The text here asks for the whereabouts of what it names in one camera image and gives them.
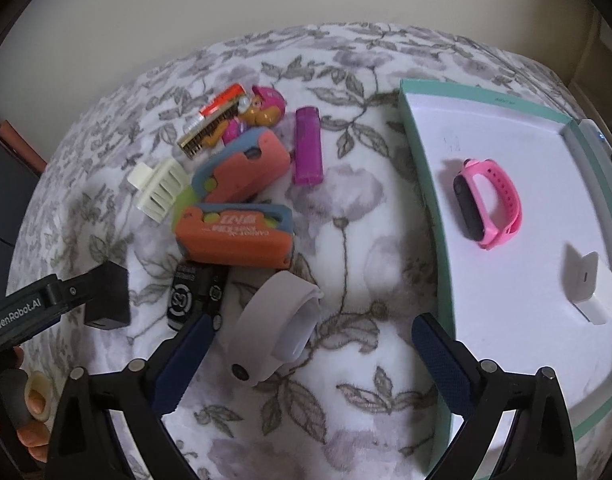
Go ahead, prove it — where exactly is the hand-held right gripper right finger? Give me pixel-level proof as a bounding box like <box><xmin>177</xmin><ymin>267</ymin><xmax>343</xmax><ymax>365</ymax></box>
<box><xmin>411</xmin><ymin>312</ymin><xmax>579</xmax><ymax>480</ymax></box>

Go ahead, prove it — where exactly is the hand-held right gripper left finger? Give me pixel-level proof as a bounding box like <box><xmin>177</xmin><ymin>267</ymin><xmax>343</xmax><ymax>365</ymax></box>
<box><xmin>45</xmin><ymin>310</ymin><xmax>222</xmax><ymax>480</ymax></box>

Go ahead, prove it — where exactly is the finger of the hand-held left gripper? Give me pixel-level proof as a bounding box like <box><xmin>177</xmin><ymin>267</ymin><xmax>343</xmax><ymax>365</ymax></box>
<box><xmin>46</xmin><ymin>261</ymin><xmax>112</xmax><ymax>316</ymax></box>

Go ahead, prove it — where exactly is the black square block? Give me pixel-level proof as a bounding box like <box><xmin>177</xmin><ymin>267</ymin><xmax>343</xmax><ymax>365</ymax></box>
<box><xmin>84</xmin><ymin>260</ymin><xmax>132</xmax><ymax>331</ymax></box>

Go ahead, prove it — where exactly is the black toy car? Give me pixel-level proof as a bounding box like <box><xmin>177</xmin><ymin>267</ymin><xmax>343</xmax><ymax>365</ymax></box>
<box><xmin>166</xmin><ymin>260</ymin><xmax>230</xmax><ymax>333</ymax></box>

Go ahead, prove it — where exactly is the white silicone wristband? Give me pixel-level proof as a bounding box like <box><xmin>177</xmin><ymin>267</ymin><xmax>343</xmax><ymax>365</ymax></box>
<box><xmin>221</xmin><ymin>271</ymin><xmax>323</xmax><ymax>387</ymax></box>

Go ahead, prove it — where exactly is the cream hair claw clip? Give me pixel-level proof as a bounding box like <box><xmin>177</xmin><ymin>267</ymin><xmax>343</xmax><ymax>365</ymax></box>
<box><xmin>126</xmin><ymin>156</ymin><xmax>188</xmax><ymax>222</ymax></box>

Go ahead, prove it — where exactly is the orange carrot knife white print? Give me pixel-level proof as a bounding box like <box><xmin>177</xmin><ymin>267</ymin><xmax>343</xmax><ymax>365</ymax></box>
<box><xmin>173</xmin><ymin>202</ymin><xmax>293</xmax><ymax>268</ymax></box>

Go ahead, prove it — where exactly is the orange carrot knife green blade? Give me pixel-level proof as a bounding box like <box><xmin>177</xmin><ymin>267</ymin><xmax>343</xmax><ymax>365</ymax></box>
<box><xmin>178</xmin><ymin>127</ymin><xmax>292</xmax><ymax>221</ymax></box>

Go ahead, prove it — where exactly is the teal box lid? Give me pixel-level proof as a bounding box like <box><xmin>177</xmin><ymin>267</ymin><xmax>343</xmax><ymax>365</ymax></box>
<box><xmin>398</xmin><ymin>78</ymin><xmax>612</xmax><ymax>478</ymax></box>

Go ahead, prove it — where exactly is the purple lighter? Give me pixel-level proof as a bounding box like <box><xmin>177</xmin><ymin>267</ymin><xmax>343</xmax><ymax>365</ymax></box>
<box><xmin>292</xmin><ymin>106</ymin><xmax>324</xmax><ymax>186</ymax></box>

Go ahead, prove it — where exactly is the person's left hand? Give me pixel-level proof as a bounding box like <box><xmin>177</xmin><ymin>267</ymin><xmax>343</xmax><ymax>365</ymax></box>
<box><xmin>0</xmin><ymin>347</ymin><xmax>54</xmax><ymax>467</ymax></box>

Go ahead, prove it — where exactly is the dark furniture panel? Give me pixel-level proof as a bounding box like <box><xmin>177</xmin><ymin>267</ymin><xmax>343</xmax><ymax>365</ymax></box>
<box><xmin>0</xmin><ymin>105</ymin><xmax>48</xmax><ymax>306</ymax></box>

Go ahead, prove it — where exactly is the floral printed blanket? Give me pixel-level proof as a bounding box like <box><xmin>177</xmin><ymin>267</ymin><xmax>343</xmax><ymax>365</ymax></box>
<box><xmin>6</xmin><ymin>22</ymin><xmax>587</xmax><ymax>480</ymax></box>

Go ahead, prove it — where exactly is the pink smart watch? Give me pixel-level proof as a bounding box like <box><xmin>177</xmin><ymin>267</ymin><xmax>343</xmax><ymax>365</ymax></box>
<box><xmin>452</xmin><ymin>157</ymin><xmax>524</xmax><ymax>251</ymax></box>

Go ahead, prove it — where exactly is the white charger plug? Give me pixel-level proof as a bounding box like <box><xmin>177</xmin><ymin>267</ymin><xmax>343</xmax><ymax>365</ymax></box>
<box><xmin>561</xmin><ymin>243</ymin><xmax>612</xmax><ymax>326</ymax></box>

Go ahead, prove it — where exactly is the orange gold candy packet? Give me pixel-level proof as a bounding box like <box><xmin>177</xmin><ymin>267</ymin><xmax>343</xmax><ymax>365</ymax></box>
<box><xmin>178</xmin><ymin>110</ymin><xmax>237</xmax><ymax>158</ymax></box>

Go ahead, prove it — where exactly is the pink toy figure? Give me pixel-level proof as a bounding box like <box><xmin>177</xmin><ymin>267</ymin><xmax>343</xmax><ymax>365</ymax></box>
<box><xmin>221</xmin><ymin>85</ymin><xmax>288</xmax><ymax>146</ymax></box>

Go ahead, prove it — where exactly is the white power bank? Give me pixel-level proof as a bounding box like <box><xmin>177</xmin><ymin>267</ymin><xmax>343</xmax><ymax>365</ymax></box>
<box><xmin>578</xmin><ymin>119</ymin><xmax>612</xmax><ymax>206</ymax></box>

